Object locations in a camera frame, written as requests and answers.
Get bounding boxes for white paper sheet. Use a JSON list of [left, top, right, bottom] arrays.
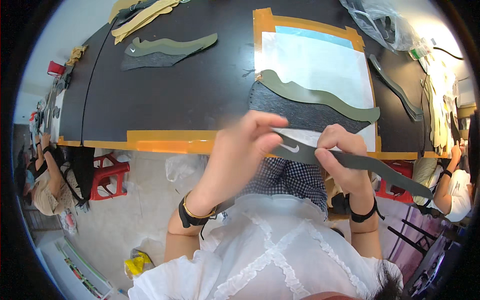
[[260, 31, 377, 153]]

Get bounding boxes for olive wavy shoe overlay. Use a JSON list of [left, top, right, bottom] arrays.
[[258, 69, 381, 125]]

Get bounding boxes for olive strip with white logo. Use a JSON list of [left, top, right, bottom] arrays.
[[270, 132, 434, 200]]

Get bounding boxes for orange tape frame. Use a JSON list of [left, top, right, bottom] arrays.
[[253, 7, 379, 113]]

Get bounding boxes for black cable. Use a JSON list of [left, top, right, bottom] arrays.
[[433, 46, 466, 61]]

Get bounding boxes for person's left hand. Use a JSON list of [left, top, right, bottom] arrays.
[[186, 110, 289, 217]]

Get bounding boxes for red plastic stool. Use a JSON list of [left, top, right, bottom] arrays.
[[89, 152, 131, 202], [375, 160, 415, 204]]

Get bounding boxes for person's right hand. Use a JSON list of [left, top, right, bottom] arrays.
[[314, 124, 376, 201]]

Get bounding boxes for person's legs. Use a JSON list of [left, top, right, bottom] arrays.
[[232, 157, 329, 215]]

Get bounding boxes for small labelled plastic bag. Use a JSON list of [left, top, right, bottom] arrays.
[[408, 37, 435, 61]]

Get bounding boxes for cluttered work table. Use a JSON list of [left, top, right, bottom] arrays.
[[28, 73, 67, 145]]

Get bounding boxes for pile of beige shoe pieces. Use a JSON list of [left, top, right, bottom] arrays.
[[108, 0, 188, 46]]

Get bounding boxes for white shelf with items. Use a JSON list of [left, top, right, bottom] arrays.
[[39, 235, 115, 300]]

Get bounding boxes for gold bracelet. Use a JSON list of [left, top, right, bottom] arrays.
[[182, 191, 218, 220]]

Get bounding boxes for yellow plastic bag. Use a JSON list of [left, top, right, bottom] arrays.
[[124, 249, 155, 281]]

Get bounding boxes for black wrist band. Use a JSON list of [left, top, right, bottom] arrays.
[[349, 195, 386, 224], [178, 191, 219, 241]]

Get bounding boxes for person's body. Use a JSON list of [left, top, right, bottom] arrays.
[[127, 194, 405, 300]]

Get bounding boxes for crumpled clear plastic bag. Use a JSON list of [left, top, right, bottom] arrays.
[[165, 154, 209, 185]]

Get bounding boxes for stack of olive strips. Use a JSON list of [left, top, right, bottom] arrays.
[[368, 54, 425, 123]]

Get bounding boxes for yellow fabric pieces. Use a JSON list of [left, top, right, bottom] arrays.
[[65, 44, 89, 67]]

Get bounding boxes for clear plastic bag of parts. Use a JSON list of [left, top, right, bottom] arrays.
[[339, 0, 421, 52]]

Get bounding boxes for grey knit shoe fabric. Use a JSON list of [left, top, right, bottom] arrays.
[[247, 80, 372, 134], [120, 52, 190, 72]]

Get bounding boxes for red plastic basket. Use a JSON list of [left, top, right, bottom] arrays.
[[47, 60, 67, 78]]

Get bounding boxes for stack of cream shoe pieces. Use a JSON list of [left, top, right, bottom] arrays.
[[423, 64, 461, 149]]

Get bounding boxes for black metal frame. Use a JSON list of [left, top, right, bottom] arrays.
[[387, 217, 439, 257]]

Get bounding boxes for olive overlay with white logo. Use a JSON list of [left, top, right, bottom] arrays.
[[124, 33, 218, 58]]

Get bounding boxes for light blue sheet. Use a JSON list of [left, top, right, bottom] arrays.
[[275, 25, 355, 50]]

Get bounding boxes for orange tape table edging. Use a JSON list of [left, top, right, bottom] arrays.
[[56, 129, 450, 161]]

